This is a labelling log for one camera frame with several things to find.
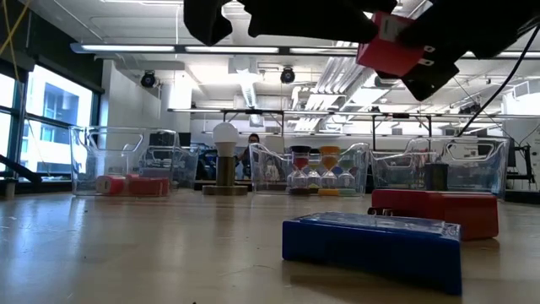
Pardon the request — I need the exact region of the long ceiling light bar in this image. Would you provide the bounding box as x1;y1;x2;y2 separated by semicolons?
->
69;41;540;59

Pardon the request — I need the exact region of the black metal stand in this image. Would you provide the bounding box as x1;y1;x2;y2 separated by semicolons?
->
510;143;537;186

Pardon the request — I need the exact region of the yellow cable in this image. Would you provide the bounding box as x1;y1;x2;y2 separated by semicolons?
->
0;0;31;85

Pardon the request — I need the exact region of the clear plastic bin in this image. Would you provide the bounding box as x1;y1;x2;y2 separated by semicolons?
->
248;142;371;198
69;125;200;198
370;137;510;199

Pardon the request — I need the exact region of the large window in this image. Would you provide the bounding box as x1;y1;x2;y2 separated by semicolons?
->
0;62;102;183

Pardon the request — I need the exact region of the teal hourglass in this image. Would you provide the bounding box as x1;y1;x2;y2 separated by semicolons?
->
337;154;359;197

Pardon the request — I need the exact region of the black hourglass red sand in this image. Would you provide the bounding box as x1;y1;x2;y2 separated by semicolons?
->
289;145;312;196

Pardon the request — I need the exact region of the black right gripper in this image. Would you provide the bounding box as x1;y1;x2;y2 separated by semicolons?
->
375;0;540;102

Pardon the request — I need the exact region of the person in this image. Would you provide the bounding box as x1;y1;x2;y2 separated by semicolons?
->
239;133;262;178

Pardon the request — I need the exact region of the black background rig frame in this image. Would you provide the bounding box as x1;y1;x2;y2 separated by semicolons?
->
221;108;434;147

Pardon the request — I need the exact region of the white bulb brass lamp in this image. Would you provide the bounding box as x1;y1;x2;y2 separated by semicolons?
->
202;122;249;197

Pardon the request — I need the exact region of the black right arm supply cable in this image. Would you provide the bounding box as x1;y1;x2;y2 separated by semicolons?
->
457;24;540;137

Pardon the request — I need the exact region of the blue small calculator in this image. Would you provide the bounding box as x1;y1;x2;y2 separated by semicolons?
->
281;211;463;297

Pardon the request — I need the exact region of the small red wall charger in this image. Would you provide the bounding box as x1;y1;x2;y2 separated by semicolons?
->
94;175;127;197

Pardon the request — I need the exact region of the blue lit monitor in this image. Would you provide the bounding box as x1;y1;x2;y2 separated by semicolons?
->
198;145;217;182

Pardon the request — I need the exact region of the small white post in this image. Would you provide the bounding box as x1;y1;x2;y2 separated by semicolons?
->
3;177;18;200

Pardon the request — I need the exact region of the dark red wall charger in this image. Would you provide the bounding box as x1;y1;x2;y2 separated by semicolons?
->
367;188;500;242

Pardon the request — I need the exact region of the black hourglass yellow sand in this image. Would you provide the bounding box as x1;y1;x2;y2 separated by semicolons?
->
307;148;324;195

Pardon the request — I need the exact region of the pink-red wall charger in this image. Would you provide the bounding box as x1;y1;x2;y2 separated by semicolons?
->
356;10;436;78

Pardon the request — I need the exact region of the lavender wall charger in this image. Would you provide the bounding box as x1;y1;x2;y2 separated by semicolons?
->
141;167;170;179

